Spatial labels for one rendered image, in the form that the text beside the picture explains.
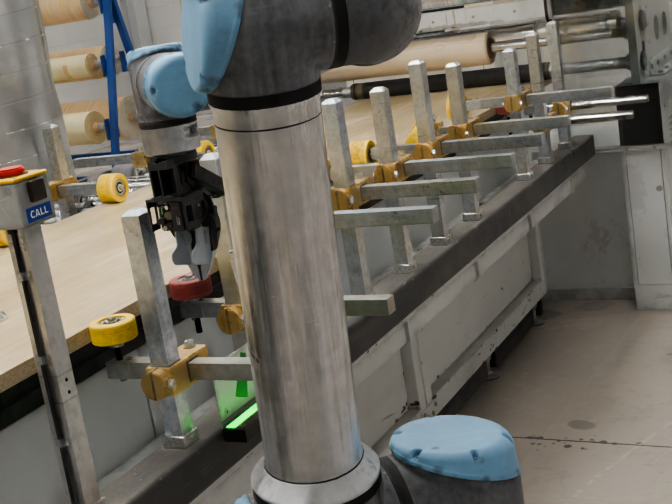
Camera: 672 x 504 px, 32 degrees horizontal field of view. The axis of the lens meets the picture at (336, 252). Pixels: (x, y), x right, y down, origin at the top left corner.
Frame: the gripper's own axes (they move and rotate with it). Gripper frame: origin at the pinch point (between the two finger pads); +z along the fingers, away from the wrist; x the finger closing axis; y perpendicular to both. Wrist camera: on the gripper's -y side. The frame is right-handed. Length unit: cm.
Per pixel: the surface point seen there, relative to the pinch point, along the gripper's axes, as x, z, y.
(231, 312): -6.7, 12.4, -16.0
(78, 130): -470, 44, -559
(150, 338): -8.4, 9.4, 6.3
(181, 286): -19.6, 8.7, -20.5
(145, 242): -6.0, -6.7, 5.8
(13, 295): -58, 9, -18
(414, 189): 7, 4, -73
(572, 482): 17, 99, -128
